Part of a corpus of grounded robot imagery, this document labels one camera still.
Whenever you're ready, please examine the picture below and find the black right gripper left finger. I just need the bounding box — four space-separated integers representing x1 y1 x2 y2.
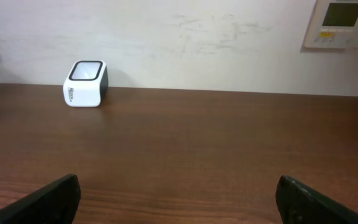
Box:
0 174 81 224

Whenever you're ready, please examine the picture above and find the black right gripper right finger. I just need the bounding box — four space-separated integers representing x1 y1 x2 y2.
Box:
275 175 358 224

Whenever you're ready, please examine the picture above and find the white barcode scanner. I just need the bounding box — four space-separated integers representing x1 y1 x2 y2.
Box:
63 60 109 107

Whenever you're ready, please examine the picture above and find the beige wall control panel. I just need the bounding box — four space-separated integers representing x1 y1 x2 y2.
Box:
303 0 358 50

